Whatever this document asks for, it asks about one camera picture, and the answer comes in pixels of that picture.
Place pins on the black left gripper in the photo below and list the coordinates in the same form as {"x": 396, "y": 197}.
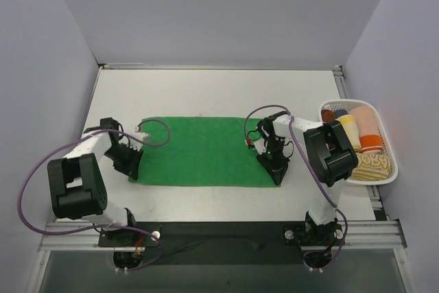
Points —
{"x": 127, "y": 157}

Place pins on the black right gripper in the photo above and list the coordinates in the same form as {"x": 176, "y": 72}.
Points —
{"x": 272, "y": 160}

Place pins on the green cloth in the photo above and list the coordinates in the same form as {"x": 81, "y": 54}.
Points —
{"x": 201, "y": 152}

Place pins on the yellow cream towel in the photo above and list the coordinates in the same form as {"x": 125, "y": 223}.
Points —
{"x": 349, "y": 125}

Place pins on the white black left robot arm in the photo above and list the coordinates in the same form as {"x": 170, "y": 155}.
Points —
{"x": 76, "y": 183}

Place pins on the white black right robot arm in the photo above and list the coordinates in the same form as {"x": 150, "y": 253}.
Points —
{"x": 325, "y": 150}

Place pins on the brown rolled towel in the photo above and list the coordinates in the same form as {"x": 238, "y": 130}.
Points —
{"x": 327, "y": 115}

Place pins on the black base mat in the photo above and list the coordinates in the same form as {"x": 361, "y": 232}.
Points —
{"x": 223, "y": 254}

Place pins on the blue rolled towel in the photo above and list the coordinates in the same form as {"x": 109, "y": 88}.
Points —
{"x": 340, "y": 112}

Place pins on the white perforated plastic basket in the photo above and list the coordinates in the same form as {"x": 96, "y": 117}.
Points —
{"x": 387, "y": 149}

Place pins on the yellow white patterned rolled towel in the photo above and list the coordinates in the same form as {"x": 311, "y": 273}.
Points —
{"x": 371, "y": 167}

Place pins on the peach orange rolled towel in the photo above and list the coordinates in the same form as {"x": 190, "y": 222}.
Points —
{"x": 369, "y": 136}

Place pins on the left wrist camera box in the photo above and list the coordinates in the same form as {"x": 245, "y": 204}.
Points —
{"x": 142, "y": 136}

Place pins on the aluminium front frame rail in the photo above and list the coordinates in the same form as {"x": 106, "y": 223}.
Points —
{"x": 354, "y": 234}

